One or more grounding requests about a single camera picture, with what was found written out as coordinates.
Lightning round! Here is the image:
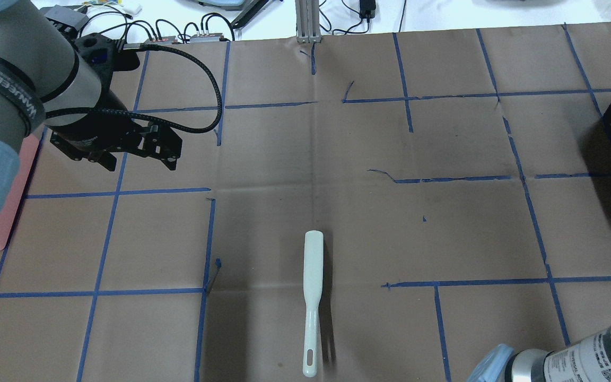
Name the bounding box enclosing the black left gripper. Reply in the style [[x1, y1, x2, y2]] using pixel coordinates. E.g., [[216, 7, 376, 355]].
[[46, 32, 182, 171]]

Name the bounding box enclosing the pale green hand brush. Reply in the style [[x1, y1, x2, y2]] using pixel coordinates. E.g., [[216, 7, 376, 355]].
[[302, 230, 324, 378]]

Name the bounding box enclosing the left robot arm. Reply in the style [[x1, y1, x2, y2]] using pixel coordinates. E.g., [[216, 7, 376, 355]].
[[0, 1, 182, 212]]

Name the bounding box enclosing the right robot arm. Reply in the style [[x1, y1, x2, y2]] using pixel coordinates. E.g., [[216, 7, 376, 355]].
[[467, 326, 611, 381]]

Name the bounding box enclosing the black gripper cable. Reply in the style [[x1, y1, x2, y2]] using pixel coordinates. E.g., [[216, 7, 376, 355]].
[[46, 44, 223, 134]]

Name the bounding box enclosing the aluminium frame post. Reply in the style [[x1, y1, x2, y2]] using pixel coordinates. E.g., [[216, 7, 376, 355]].
[[295, 0, 321, 44]]

